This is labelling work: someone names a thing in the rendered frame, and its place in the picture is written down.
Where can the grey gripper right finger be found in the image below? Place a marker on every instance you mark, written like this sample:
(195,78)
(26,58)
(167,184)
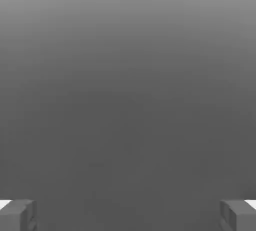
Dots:
(239,216)

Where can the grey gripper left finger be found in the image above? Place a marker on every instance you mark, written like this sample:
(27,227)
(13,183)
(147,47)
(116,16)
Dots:
(17,216)

